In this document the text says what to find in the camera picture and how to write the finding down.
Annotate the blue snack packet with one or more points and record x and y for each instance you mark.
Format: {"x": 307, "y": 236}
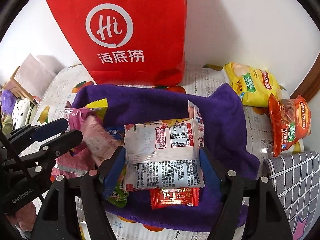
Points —
{"x": 116, "y": 133}

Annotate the red paper bag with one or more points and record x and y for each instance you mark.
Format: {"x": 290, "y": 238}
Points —
{"x": 125, "y": 30}

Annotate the brown wooden door frame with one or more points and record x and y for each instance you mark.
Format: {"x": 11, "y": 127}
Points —
{"x": 307, "y": 87}

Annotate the white red snack packet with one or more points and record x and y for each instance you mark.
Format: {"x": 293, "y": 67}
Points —
{"x": 162, "y": 155}

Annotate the small red snack packet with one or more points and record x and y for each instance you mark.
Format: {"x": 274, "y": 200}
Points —
{"x": 175, "y": 198}

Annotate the red chip bag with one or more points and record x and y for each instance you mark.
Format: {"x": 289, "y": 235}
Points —
{"x": 290, "y": 125}

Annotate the yellow triangular snack packet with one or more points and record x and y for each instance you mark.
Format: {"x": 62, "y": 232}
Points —
{"x": 177, "y": 122}

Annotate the purple fuzzy cloth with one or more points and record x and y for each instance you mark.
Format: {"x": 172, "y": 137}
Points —
{"x": 7, "y": 102}

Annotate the light pink snack packet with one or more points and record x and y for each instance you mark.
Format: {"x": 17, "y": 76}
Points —
{"x": 100, "y": 140}

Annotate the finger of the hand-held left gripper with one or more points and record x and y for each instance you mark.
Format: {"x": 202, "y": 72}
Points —
{"x": 65, "y": 140}
{"x": 50, "y": 130}

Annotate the grey checked cloth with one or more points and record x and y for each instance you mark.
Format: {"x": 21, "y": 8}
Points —
{"x": 297, "y": 185}

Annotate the large pink snack packet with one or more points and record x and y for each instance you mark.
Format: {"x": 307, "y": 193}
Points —
{"x": 75, "y": 162}

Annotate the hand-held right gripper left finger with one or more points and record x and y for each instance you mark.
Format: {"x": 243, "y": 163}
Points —
{"x": 113, "y": 170}

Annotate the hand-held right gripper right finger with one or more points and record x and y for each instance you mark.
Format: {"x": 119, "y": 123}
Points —
{"x": 208, "y": 170}

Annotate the yellow green snack packet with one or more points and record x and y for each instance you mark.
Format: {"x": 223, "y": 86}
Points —
{"x": 98, "y": 106}

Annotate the fruit print tablecloth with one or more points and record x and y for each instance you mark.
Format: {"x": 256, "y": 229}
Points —
{"x": 62, "y": 85}

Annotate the white dotted pillow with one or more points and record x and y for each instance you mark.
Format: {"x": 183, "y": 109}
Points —
{"x": 23, "y": 112}

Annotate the yellow chip bag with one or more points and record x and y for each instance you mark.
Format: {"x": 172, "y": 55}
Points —
{"x": 252, "y": 85}

